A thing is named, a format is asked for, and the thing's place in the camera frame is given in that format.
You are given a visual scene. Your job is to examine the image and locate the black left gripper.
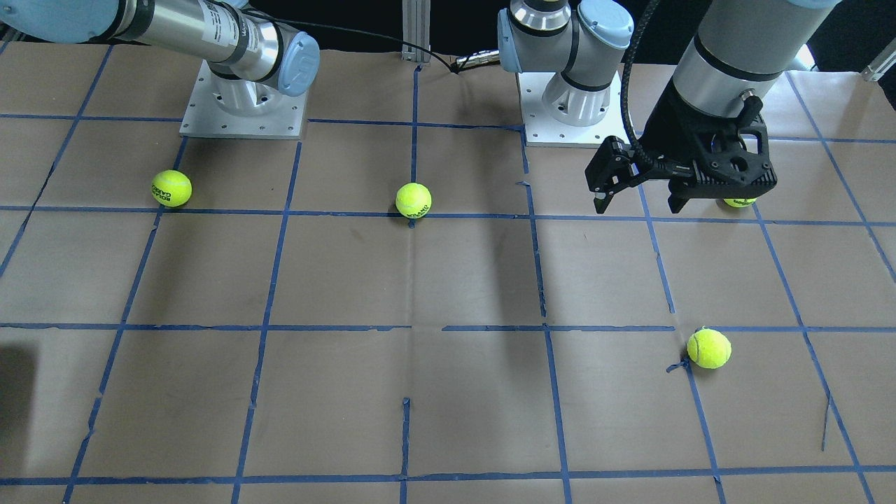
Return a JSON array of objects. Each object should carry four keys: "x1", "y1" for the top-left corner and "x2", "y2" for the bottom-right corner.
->
[{"x1": 585, "y1": 83, "x2": 778, "y2": 214}]

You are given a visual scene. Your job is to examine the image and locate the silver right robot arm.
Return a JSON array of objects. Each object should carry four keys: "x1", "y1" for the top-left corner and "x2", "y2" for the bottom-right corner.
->
[{"x1": 2, "y1": 1, "x2": 540, "y2": 221}]

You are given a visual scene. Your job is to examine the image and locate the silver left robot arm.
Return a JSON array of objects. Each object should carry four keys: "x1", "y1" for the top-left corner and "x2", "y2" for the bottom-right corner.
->
[{"x1": 497, "y1": 1, "x2": 835, "y2": 214}]

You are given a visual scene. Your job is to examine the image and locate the yellow tennis ball under gripper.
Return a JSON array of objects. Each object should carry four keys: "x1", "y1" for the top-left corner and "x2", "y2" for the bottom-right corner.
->
[{"x1": 723, "y1": 198, "x2": 757, "y2": 209}]

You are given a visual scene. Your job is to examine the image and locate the yellow tennis ball near tape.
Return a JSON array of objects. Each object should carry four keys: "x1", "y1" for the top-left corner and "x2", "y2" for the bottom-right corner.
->
[{"x1": 686, "y1": 328, "x2": 732, "y2": 370}]

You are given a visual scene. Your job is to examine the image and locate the yellow tennis ball centre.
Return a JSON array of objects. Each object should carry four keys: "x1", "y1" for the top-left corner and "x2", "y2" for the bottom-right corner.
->
[{"x1": 395, "y1": 183, "x2": 432, "y2": 219}]

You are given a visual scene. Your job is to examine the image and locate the yellow tennis ball far side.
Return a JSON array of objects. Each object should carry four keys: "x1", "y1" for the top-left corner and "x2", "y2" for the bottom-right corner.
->
[{"x1": 150, "y1": 169, "x2": 193, "y2": 208}]

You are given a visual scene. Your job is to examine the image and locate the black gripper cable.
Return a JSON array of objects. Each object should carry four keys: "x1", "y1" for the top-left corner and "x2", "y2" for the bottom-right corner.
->
[{"x1": 621, "y1": 0, "x2": 662, "y2": 169}]

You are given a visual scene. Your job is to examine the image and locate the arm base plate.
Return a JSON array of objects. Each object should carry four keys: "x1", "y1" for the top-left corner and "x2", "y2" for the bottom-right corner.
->
[
  {"x1": 517, "y1": 71, "x2": 628, "y2": 148},
  {"x1": 179, "y1": 61, "x2": 309, "y2": 140}
]

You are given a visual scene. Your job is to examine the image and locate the aluminium frame post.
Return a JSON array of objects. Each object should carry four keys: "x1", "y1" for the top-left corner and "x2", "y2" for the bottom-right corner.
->
[{"x1": 401, "y1": 0, "x2": 431, "y2": 66}]

